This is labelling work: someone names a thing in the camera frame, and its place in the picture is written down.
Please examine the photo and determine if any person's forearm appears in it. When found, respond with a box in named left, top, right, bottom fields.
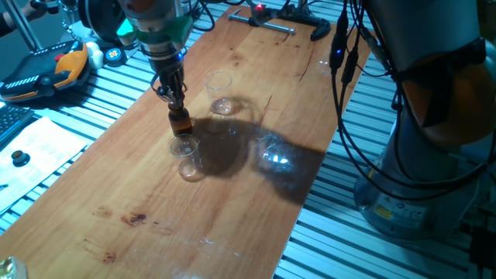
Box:
left=0, top=10, right=28, bottom=39

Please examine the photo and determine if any black silver handheld device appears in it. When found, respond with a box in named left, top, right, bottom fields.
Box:
left=29, top=0, right=81, bottom=34

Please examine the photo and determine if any clear graduated glass beaker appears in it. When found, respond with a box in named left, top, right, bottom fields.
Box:
left=168, top=133, right=206, bottom=182

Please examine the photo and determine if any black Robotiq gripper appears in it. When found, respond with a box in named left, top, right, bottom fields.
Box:
left=152, top=53, right=188, bottom=110

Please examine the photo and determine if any white printed paper sheet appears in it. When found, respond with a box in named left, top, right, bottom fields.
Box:
left=0, top=115, right=91, bottom=216

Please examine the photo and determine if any grey metal frame bar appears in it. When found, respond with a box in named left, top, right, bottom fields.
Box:
left=2, top=0, right=43, bottom=52

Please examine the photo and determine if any black bottle cap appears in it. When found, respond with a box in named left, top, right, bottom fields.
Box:
left=10, top=150, right=31, bottom=168

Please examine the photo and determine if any green flange mount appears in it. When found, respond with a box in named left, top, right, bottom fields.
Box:
left=115, top=17, right=194, bottom=44

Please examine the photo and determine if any black computer keyboard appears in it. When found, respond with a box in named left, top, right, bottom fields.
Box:
left=0, top=104, right=35, bottom=147

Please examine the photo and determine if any amber glass bottle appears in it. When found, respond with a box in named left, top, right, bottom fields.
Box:
left=167, top=103, right=194, bottom=137

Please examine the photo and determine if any black orange teach pendant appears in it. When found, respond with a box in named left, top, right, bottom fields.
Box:
left=0, top=40, right=91, bottom=103

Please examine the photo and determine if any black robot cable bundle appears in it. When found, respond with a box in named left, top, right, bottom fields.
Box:
left=185, top=0, right=496, bottom=202

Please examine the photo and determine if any black C-clamp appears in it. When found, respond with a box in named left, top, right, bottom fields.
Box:
left=227, top=3, right=332, bottom=42

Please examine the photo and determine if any black round spool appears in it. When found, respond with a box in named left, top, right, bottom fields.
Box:
left=77, top=0, right=129, bottom=44

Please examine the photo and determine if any clear tapered cup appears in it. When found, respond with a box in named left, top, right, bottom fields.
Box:
left=204, top=71, right=237, bottom=116

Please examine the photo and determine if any person's hand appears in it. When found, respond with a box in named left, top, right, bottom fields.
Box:
left=21, top=0, right=53, bottom=22

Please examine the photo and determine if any varnished wooden board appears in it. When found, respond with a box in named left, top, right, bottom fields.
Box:
left=0, top=3, right=379, bottom=279

